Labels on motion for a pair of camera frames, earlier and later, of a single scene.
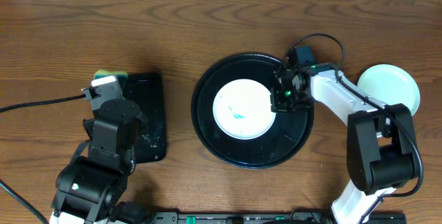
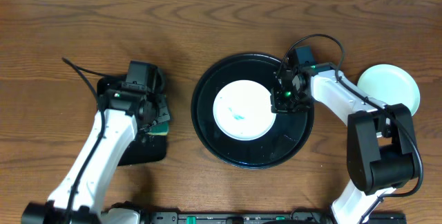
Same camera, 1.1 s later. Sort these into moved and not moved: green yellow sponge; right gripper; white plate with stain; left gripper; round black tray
Moved: green yellow sponge; left gripper
Not moved: round black tray; right gripper; white plate with stain
